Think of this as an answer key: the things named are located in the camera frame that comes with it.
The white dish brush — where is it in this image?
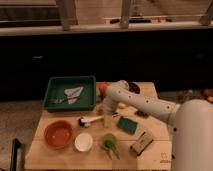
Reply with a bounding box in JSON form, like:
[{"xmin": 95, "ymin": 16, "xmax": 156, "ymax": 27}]
[{"xmin": 78, "ymin": 115, "xmax": 104, "ymax": 127}]

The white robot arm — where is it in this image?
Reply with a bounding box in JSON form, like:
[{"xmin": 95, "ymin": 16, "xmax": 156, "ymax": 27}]
[{"xmin": 103, "ymin": 80, "xmax": 213, "ymax": 171}]

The small white bowl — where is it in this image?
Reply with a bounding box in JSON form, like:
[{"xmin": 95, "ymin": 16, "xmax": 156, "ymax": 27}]
[{"xmin": 74, "ymin": 133, "xmax": 93, "ymax": 152}]

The dark brown bowl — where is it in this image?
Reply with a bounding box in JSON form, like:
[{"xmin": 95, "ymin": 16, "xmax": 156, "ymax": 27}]
[{"xmin": 129, "ymin": 82, "xmax": 140, "ymax": 94}]

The red bowl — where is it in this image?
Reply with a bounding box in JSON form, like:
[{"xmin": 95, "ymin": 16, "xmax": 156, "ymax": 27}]
[{"xmin": 44, "ymin": 120, "xmax": 73, "ymax": 150}]

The yellow banana piece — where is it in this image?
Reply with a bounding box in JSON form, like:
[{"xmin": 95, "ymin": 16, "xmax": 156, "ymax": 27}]
[{"xmin": 118, "ymin": 103, "xmax": 127, "ymax": 109}]

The teal sponge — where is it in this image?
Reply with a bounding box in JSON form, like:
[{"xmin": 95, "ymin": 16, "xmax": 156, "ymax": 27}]
[{"xmin": 117, "ymin": 117, "xmax": 138, "ymax": 135}]

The green funnel scoop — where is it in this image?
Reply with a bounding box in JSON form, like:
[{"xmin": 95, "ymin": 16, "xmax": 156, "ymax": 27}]
[{"xmin": 101, "ymin": 133, "xmax": 120, "ymax": 159}]

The pine cone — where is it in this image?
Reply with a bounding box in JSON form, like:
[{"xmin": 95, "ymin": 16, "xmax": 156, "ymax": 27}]
[{"xmin": 135, "ymin": 110, "xmax": 149, "ymax": 118}]

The orange cup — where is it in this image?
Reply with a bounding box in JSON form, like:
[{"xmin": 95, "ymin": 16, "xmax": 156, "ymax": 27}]
[{"xmin": 98, "ymin": 82, "xmax": 109, "ymax": 98}]

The wooden block box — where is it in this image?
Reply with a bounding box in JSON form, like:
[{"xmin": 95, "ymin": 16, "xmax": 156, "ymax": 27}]
[{"xmin": 130, "ymin": 132, "xmax": 153, "ymax": 156}]

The white cloth in tray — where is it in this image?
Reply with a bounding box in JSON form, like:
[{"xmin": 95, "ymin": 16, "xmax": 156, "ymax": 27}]
[{"xmin": 64, "ymin": 86, "xmax": 83, "ymax": 104}]

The green plastic tray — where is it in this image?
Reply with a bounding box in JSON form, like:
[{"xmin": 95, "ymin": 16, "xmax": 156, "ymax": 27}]
[{"xmin": 43, "ymin": 76, "xmax": 96, "ymax": 112}]

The metal item in tray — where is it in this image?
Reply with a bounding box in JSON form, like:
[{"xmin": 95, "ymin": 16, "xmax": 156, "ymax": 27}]
[{"xmin": 51, "ymin": 98, "xmax": 67, "ymax": 104}]

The black chair frame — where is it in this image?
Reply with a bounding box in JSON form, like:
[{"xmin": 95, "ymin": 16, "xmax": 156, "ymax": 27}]
[{"xmin": 9, "ymin": 138, "xmax": 26, "ymax": 171}]

